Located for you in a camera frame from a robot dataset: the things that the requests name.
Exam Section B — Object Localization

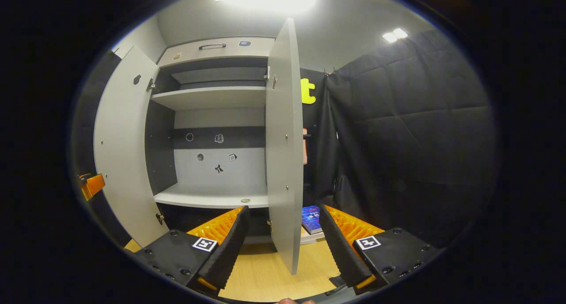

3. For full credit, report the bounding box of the grey cabinet door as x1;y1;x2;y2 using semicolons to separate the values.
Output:
93;46;171;248
265;18;305;276

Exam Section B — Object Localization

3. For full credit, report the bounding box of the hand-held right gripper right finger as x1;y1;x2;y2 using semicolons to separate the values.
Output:
317;203;443;296

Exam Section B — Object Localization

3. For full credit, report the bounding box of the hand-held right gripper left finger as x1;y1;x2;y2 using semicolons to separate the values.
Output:
134;205;250;296

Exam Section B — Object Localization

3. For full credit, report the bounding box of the blue book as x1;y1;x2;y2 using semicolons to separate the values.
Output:
302;205;323;235

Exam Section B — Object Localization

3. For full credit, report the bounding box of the beige book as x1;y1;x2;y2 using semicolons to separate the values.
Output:
301;227;326;245

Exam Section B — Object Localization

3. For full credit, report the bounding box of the grey double-door shoe cabinet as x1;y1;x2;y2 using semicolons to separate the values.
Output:
145;36;306;245

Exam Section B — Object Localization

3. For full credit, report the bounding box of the grey cabinet shelf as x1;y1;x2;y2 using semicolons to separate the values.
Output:
150;86;268;111
153;182;270;209

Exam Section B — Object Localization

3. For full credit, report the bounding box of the black backdrop cloth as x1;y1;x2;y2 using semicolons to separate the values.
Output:
71;29;498;248

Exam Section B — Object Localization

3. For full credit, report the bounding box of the small ceiling light panel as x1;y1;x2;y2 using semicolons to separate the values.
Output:
382;28;409;43

